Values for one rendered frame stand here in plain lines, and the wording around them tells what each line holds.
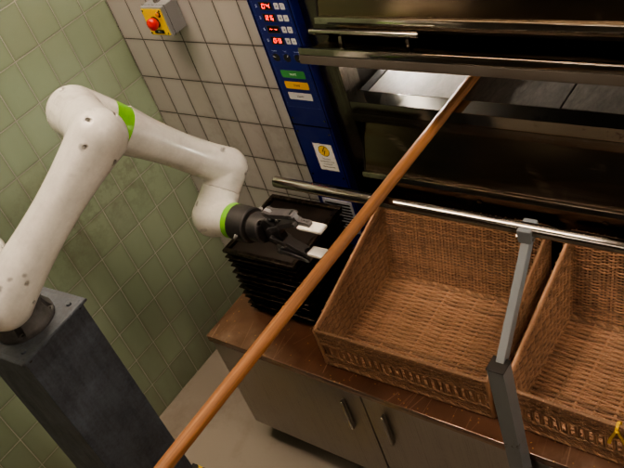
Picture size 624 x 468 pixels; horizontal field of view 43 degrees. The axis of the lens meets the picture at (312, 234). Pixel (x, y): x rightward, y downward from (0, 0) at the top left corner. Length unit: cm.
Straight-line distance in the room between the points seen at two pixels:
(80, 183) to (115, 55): 123
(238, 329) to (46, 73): 102
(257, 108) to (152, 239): 75
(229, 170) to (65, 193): 49
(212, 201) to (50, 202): 47
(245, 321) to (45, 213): 111
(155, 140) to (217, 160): 18
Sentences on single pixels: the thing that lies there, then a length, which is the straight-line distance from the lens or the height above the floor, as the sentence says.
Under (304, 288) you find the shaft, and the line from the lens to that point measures 171.
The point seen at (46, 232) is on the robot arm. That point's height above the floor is 150.
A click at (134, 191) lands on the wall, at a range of 296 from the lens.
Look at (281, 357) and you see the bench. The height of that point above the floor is 58.
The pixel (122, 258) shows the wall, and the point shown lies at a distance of 298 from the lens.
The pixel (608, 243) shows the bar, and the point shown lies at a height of 117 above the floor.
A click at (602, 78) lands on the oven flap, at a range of 174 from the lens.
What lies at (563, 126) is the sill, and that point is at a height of 117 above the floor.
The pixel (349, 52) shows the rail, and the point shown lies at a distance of 202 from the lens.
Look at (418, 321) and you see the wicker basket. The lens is 242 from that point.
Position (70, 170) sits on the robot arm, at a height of 159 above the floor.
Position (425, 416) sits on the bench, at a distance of 221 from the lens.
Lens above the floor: 233
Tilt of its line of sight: 38 degrees down
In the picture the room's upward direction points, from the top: 21 degrees counter-clockwise
